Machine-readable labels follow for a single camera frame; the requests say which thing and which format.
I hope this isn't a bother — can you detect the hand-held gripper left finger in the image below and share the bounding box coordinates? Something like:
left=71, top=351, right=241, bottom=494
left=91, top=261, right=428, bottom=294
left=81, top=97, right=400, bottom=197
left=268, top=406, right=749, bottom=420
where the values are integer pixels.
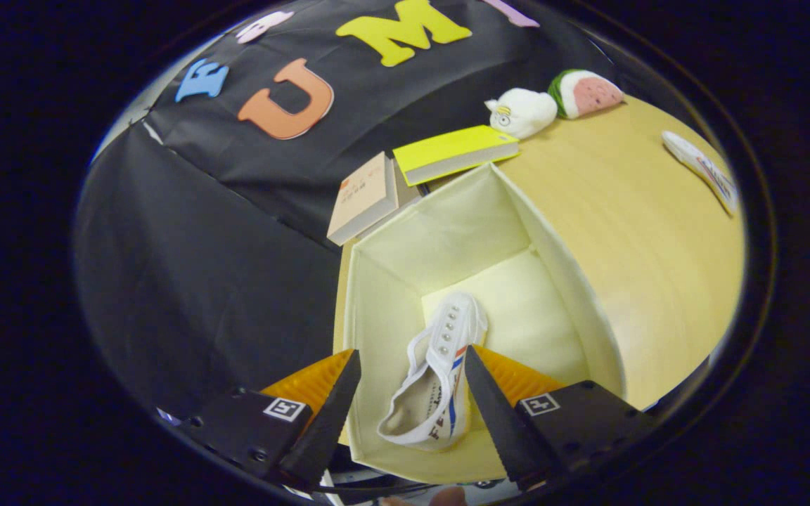
left=179, top=349, right=363, bottom=491

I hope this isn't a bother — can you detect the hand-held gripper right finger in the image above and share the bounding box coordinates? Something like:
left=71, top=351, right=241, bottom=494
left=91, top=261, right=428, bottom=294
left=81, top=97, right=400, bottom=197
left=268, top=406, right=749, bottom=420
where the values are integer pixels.
left=464, top=344, right=657, bottom=491

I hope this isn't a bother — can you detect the white canvas shoe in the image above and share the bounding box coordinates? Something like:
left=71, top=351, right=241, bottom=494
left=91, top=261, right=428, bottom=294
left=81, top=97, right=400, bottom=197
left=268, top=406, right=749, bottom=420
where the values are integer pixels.
left=661, top=130, right=740, bottom=216
left=377, top=292, right=489, bottom=451

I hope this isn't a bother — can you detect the pale green fabric storage box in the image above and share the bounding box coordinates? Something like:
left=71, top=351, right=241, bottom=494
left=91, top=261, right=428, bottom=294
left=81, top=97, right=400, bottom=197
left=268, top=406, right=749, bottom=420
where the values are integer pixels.
left=343, top=163, right=626, bottom=486

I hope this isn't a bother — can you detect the black backdrop cloth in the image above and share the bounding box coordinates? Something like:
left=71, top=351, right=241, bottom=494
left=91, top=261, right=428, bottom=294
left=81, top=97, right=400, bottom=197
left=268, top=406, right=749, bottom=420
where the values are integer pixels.
left=73, top=0, right=631, bottom=422

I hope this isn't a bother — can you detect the yellow book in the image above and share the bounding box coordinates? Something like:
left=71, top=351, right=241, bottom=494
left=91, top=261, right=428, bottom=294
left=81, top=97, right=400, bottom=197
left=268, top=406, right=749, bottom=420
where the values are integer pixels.
left=392, top=124, right=520, bottom=187

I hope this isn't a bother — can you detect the white plush toy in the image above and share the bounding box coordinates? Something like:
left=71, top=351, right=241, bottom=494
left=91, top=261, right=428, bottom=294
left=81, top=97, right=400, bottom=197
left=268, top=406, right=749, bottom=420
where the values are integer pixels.
left=484, top=87, right=559, bottom=140

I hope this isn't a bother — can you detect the watermelon slice plush toy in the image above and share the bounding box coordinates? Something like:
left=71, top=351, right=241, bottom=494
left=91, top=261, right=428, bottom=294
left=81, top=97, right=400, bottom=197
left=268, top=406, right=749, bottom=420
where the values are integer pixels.
left=547, top=69, right=625, bottom=120

